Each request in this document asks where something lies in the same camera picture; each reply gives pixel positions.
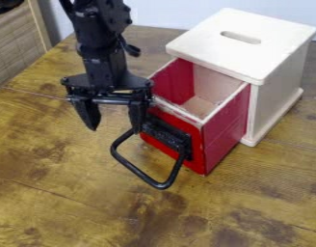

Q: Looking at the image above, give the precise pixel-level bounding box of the red wooden drawer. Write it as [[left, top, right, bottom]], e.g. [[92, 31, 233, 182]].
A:
[[151, 58, 251, 176]]

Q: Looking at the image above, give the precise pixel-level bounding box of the black cable loop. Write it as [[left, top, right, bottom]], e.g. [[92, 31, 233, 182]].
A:
[[117, 33, 143, 58]]

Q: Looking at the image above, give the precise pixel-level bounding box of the black metal drawer handle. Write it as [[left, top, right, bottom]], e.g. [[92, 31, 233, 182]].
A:
[[109, 115, 193, 190]]

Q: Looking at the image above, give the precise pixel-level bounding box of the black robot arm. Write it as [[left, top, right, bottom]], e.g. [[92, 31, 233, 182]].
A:
[[58, 0, 153, 133]]

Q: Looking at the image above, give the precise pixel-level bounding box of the white wooden box cabinet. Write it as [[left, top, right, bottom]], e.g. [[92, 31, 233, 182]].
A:
[[165, 9, 316, 147]]

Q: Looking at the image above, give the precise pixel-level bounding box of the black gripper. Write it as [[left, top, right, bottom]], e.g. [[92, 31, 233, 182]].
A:
[[61, 47, 153, 134]]

